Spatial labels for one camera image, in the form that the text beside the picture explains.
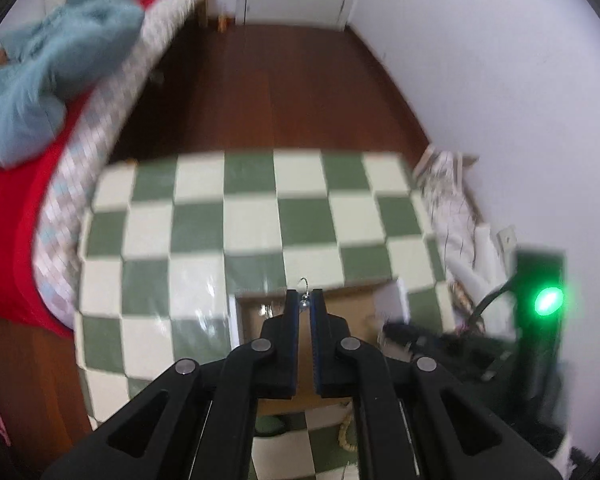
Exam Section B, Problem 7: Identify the cardboard box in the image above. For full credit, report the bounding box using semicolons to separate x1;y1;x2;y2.
228;278;410;416

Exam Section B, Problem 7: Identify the black device with green light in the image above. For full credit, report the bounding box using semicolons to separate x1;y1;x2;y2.
512;247;566;419

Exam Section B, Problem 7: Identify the green white checkered tablecloth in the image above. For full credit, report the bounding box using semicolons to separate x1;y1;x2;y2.
73;148;462;480

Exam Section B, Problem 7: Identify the grey checkered mattress sheet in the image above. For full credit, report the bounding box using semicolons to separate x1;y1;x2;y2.
32;0;204;330

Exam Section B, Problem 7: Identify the red bed blanket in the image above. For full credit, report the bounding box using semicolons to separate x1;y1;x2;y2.
0;0;148;338

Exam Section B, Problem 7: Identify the small orange bottle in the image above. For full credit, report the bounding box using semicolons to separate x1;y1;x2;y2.
218;15;227;34

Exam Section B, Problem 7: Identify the blue quilted duvet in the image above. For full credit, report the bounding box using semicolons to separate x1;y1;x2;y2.
0;0;145;168

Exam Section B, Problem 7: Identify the white wall socket strip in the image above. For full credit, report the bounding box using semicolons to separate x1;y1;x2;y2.
496;224;517;266

